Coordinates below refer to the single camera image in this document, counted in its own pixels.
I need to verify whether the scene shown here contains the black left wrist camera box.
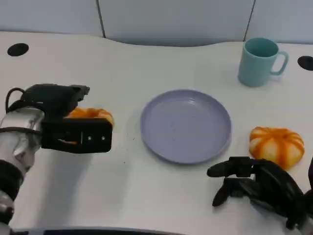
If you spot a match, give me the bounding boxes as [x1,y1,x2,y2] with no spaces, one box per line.
[41,117,114,154]

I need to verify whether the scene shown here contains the pale green mug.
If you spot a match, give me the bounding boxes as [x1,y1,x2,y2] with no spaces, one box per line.
[237,37,290,87]

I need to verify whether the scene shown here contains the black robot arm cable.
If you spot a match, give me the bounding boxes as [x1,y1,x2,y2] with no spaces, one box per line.
[4,87,26,114]

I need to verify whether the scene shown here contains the orange and white bread roll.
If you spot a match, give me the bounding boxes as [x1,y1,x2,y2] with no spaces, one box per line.
[248,126,305,170]
[66,107,115,128]

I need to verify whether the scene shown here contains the lilac plate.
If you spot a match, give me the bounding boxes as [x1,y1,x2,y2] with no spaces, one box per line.
[140,89,232,165]

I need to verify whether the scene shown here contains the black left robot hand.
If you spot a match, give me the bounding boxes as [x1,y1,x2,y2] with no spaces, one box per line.
[21,84,90,118]

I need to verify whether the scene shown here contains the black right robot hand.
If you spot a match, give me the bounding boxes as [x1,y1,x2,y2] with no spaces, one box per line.
[206,156,313,230]

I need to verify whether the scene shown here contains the black table cable hole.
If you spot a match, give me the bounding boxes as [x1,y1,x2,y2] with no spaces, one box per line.
[297,55,313,71]
[7,43,29,57]

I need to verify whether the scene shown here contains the grey partition panel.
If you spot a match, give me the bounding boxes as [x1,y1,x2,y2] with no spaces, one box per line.
[244,0,313,45]
[0,0,106,39]
[97,0,256,47]

